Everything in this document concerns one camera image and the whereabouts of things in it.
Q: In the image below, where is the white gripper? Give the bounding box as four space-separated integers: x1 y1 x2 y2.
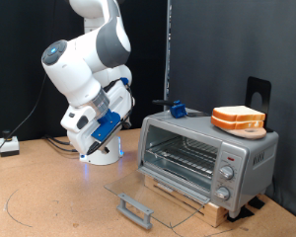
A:
60 79 136 156

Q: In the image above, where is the spatula with blue grip block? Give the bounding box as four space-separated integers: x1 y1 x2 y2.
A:
152 98 211 119

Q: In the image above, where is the silver oven knob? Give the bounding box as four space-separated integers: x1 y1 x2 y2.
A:
219 164 236 181
214 186 231 201

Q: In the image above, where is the silver toaster oven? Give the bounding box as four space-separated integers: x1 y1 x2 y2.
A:
136 108 280 219

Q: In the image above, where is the vertical aluminium pole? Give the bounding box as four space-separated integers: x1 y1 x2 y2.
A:
162 0 173 112

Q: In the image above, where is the white emergency stop box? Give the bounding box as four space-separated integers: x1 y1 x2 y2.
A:
0 129 21 158

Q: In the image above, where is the wooden crate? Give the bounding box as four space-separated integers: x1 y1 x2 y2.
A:
143 174 230 229

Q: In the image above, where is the round wooden plate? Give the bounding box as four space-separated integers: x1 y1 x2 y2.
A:
220 126 268 140

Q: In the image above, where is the black metal bookend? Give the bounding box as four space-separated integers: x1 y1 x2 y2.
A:
245 76 274 133

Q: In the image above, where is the grey backdrop curtain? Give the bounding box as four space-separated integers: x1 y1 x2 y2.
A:
169 0 296 223

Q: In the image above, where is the wrist camera on blue mount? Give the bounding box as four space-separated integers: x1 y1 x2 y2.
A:
87 109 121 156

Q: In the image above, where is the black camera cable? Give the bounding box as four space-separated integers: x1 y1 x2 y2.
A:
103 77 136 129

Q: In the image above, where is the black base power cable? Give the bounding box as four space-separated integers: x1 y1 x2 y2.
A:
46 138 79 154

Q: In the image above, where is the black cable silver connector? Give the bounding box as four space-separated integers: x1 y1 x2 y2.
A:
42 133 72 146

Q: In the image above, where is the wire oven rack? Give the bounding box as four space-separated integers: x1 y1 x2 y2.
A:
145 135 220 181

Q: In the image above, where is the long black hanging cable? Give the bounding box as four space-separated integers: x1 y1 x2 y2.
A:
0 72 48 167

